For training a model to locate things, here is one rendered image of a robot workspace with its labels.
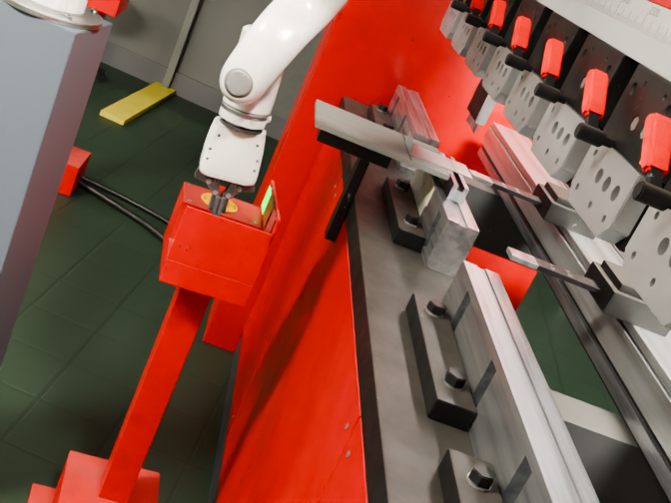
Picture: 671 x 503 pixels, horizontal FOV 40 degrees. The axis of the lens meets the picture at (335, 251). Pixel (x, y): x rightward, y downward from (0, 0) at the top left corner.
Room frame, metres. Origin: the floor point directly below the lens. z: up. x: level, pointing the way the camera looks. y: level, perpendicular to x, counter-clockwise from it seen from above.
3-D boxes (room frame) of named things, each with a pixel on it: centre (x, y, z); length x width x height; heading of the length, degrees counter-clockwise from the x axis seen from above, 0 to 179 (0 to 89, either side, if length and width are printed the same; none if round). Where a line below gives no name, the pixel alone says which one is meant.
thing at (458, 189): (1.72, -0.14, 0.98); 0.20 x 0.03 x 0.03; 10
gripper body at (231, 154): (1.53, 0.23, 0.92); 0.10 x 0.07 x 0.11; 106
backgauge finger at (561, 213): (1.77, -0.30, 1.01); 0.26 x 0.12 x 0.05; 100
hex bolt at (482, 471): (0.85, -0.23, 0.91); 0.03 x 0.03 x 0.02
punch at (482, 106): (1.75, -0.13, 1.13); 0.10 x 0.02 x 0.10; 10
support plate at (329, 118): (1.73, 0.01, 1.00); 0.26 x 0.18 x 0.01; 100
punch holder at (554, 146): (1.19, -0.23, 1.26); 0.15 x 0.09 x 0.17; 10
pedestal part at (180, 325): (1.59, 0.21, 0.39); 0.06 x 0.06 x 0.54; 16
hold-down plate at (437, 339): (1.15, -0.18, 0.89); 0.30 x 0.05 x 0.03; 10
